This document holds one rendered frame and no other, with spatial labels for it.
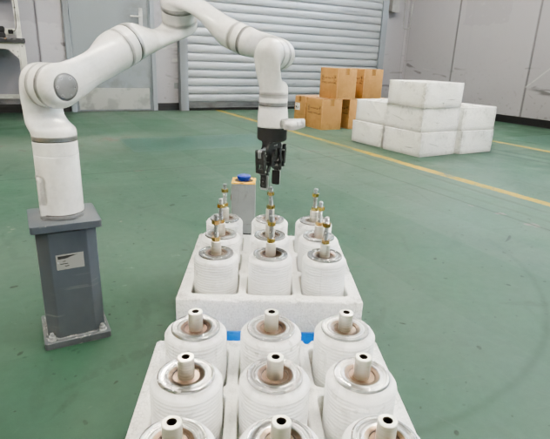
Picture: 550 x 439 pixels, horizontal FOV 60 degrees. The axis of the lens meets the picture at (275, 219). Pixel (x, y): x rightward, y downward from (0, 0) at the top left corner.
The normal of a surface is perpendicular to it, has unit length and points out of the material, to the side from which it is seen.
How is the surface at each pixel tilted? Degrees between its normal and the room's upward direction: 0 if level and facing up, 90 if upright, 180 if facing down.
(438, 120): 90
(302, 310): 90
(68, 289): 90
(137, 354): 0
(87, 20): 90
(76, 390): 0
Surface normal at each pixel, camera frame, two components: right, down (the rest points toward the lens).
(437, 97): 0.48, 0.29
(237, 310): 0.02, 0.32
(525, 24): -0.88, 0.12
